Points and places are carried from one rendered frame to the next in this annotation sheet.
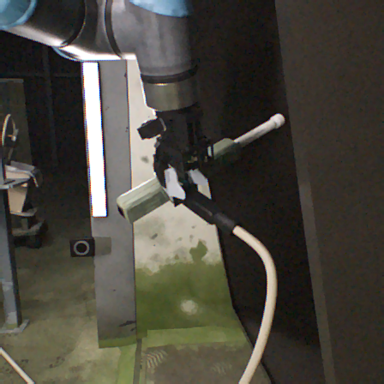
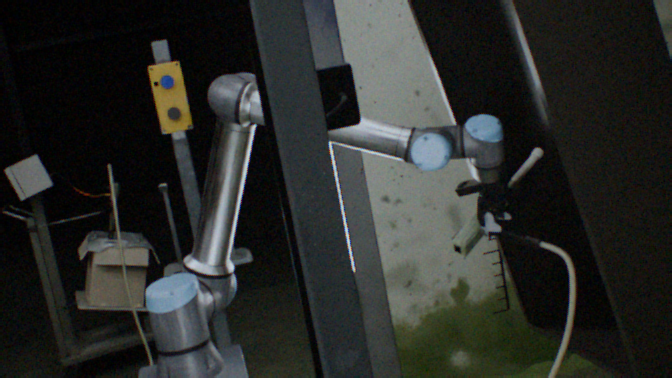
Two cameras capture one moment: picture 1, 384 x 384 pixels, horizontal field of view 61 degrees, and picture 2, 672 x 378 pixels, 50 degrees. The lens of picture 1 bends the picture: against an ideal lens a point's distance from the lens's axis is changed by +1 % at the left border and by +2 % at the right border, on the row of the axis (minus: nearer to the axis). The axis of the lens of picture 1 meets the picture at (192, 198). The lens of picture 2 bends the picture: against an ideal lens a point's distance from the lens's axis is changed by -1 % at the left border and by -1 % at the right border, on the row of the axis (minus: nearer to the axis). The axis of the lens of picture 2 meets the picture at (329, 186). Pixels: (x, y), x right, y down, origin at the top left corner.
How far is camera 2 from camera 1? 152 cm
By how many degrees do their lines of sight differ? 5
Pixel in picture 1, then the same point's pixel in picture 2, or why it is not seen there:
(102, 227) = not seen: hidden behind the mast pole
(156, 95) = (487, 176)
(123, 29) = (471, 149)
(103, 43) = (457, 155)
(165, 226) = (419, 270)
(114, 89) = not seen: hidden behind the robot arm
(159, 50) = (491, 156)
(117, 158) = (355, 204)
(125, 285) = (385, 347)
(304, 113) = (577, 188)
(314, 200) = (588, 219)
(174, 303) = (443, 359)
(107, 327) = not seen: outside the picture
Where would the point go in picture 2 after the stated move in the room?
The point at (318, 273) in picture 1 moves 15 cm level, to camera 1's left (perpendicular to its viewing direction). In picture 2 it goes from (596, 249) to (537, 262)
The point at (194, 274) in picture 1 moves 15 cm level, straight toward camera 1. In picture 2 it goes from (459, 319) to (470, 331)
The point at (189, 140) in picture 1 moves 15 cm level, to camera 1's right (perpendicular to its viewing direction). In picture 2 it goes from (505, 195) to (559, 184)
